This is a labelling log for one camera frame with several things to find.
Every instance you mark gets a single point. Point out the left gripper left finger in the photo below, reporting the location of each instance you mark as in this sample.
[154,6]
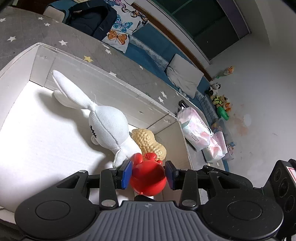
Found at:
[112,179]

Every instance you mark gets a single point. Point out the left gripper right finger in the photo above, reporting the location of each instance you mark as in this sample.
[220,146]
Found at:
[187,181]

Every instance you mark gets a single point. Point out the red round toy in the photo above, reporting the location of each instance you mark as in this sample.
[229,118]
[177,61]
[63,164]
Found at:
[148,175]

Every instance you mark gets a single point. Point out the white plush rabbit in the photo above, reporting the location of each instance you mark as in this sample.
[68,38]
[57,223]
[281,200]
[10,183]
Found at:
[108,125]

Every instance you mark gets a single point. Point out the yellow peanut toy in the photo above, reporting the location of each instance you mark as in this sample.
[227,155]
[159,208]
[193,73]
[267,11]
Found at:
[146,141]

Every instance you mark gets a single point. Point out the pink tissue pack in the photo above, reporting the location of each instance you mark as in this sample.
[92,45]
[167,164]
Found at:
[217,148]
[195,130]

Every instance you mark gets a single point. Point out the white cardboard box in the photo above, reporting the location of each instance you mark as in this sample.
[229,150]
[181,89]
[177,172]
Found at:
[42,141]

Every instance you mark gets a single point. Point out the pile of small toys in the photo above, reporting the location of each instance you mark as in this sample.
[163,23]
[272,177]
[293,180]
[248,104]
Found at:
[220,102]

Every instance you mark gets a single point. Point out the beige cushion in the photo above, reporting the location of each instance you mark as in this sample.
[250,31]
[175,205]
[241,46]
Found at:
[184,75]

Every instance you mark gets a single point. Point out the blue sofa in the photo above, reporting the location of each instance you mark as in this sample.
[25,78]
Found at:
[152,50]

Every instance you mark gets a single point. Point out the dark window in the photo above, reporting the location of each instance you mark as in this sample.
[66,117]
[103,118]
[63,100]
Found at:
[214,25]

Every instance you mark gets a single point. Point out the butterfly print pillow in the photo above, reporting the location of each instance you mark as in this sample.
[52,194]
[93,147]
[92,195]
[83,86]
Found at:
[128,21]

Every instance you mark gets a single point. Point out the dark blue backpack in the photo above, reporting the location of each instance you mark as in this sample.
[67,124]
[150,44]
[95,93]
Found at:
[94,18]

